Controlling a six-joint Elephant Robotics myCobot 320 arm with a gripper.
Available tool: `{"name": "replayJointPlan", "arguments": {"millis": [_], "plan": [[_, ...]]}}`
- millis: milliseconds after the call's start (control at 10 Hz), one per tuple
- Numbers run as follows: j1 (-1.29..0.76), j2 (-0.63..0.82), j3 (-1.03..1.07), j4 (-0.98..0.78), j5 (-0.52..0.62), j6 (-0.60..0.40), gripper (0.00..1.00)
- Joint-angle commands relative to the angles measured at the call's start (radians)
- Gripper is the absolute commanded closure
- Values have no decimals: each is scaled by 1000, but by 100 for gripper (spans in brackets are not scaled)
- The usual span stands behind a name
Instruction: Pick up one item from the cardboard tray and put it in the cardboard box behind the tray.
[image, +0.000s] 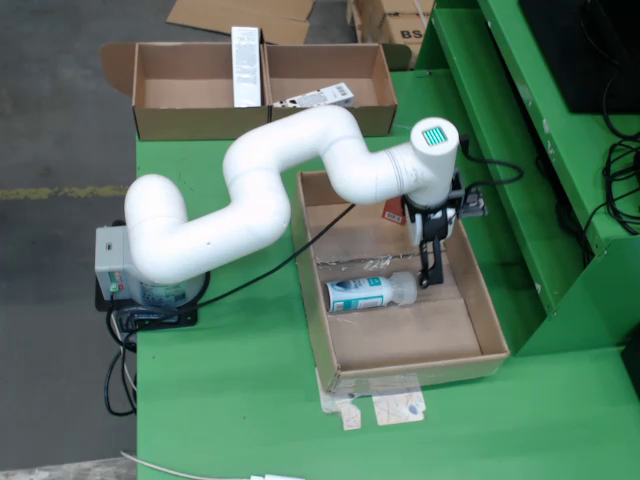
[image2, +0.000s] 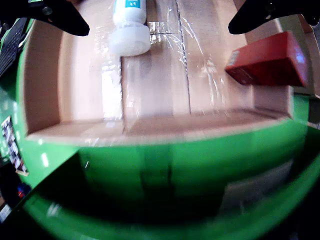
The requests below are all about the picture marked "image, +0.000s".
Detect cardboard box printed BS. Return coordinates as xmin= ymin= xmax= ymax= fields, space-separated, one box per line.
xmin=379 ymin=13 xmax=429 ymax=57

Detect green metal cabinet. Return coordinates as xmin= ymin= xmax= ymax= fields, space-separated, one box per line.
xmin=414 ymin=0 xmax=640 ymax=359

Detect shallow cardboard tray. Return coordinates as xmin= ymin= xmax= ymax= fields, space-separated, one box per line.
xmin=289 ymin=169 xmax=511 ymax=396

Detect white carton box with barcode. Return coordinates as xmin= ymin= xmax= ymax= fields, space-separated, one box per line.
xmin=272 ymin=82 xmax=355 ymax=109

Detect black cable bundle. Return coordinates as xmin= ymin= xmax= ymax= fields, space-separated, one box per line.
xmin=579 ymin=0 xmax=640 ymax=266

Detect cardboard tab with blue logo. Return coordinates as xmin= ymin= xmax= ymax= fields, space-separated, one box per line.
xmin=372 ymin=391 xmax=429 ymax=427

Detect thin beige cable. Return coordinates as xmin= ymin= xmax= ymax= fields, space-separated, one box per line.
xmin=110 ymin=314 xmax=139 ymax=396

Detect white cable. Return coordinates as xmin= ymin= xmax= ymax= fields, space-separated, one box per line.
xmin=119 ymin=449 xmax=251 ymax=480

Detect grey robot controller box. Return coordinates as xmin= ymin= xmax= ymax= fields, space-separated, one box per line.
xmin=94 ymin=225 xmax=135 ymax=302

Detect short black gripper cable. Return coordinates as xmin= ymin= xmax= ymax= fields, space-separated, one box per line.
xmin=459 ymin=133 xmax=525 ymax=189

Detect black monitor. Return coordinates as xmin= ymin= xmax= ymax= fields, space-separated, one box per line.
xmin=517 ymin=0 xmax=640 ymax=115

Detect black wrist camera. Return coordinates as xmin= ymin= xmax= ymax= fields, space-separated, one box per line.
xmin=458 ymin=187 xmax=489 ymax=220

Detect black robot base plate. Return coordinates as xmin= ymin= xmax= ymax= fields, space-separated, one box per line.
xmin=94 ymin=277 xmax=199 ymax=332

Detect red carton box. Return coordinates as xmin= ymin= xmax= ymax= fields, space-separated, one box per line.
xmin=382 ymin=195 xmax=406 ymax=227

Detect white bottle with teal label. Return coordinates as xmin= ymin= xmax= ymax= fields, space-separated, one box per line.
xmin=325 ymin=271 xmax=419 ymax=314

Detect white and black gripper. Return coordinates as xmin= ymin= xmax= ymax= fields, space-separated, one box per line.
xmin=402 ymin=192 xmax=458 ymax=291

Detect tall white carton box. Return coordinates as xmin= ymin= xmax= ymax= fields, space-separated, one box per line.
xmin=230 ymin=25 xmax=265 ymax=108

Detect black power cables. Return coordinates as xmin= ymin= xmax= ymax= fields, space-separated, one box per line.
xmin=102 ymin=299 xmax=140 ymax=419

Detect small cardboard tab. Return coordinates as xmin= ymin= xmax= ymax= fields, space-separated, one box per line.
xmin=318 ymin=389 xmax=363 ymax=432

